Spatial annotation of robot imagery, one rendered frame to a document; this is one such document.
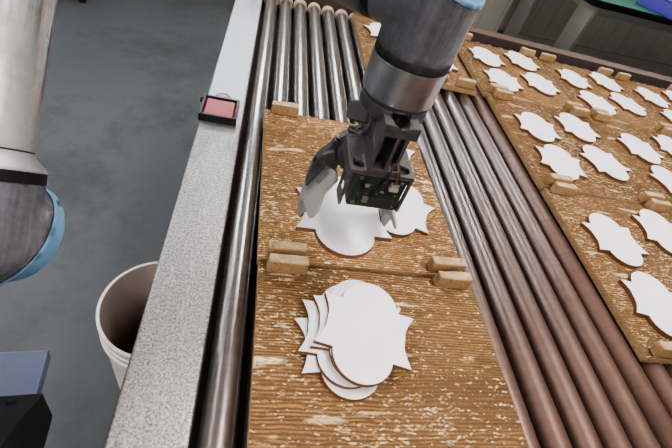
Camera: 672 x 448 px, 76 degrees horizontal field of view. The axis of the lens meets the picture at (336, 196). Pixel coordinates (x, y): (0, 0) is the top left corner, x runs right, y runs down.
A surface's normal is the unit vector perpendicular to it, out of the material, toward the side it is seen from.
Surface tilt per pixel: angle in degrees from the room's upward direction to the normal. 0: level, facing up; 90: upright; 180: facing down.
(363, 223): 1
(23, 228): 73
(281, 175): 0
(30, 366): 0
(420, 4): 91
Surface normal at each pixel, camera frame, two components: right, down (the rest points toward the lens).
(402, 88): -0.23, 0.62
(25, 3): 0.83, 0.08
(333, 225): 0.25, -0.73
